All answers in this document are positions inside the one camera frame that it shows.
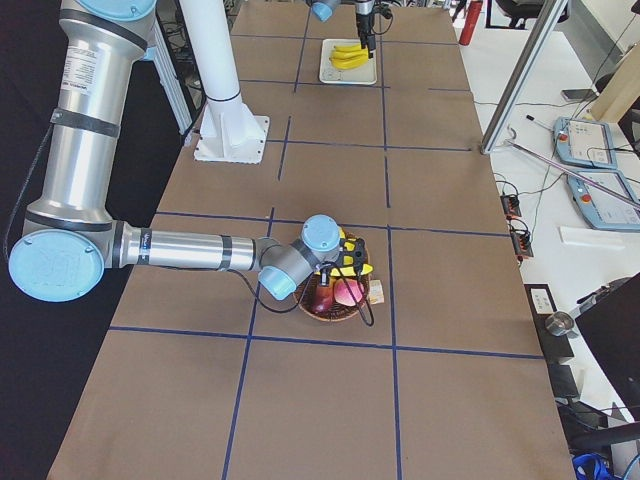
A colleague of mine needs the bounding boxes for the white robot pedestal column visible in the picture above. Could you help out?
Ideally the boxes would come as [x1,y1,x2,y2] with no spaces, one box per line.
[180,0,245,130]

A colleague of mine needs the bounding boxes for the orange black connector module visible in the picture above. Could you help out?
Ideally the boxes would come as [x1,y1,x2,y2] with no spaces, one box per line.
[500,194,522,220]
[510,227,534,261]

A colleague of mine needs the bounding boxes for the blue teach pendant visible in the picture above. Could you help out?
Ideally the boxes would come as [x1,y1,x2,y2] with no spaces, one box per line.
[553,117,618,170]
[567,169,639,232]

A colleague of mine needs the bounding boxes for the paper basket tag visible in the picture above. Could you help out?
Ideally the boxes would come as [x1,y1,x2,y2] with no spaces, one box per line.
[368,279,385,305]

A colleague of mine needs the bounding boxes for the red bottle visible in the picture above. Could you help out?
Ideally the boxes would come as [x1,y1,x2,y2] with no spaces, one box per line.
[459,0,483,46]

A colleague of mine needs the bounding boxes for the white mount base plate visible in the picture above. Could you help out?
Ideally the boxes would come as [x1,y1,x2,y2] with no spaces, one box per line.
[194,111,270,164]

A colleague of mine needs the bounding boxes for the pale green bear tray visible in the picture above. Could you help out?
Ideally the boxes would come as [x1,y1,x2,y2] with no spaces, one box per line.
[319,39,377,85]

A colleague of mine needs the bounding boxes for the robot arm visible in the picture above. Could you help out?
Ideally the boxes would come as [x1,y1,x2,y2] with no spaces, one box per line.
[306,0,376,57]
[8,1,341,302]

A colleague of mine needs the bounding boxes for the pink red apple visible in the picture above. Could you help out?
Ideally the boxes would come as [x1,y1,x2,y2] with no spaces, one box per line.
[333,278,363,306]

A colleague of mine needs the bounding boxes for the metal measuring cup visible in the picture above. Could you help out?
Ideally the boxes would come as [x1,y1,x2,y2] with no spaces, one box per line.
[544,292,607,338]

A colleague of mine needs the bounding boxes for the black marker pen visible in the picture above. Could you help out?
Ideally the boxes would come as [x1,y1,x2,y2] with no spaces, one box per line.
[526,114,553,132]

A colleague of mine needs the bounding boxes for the white metal rod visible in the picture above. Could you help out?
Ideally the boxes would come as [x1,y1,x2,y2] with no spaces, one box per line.
[503,135,639,210]

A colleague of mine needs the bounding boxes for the yellow banana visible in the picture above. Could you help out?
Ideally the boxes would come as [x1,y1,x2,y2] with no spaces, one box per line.
[333,44,362,53]
[330,55,369,71]
[330,48,369,63]

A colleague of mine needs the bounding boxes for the brown wicker basket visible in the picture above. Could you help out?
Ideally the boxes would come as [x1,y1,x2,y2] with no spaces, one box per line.
[294,247,373,322]

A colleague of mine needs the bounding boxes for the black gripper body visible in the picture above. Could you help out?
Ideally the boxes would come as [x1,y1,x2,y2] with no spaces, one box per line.
[355,0,375,35]
[317,262,335,274]

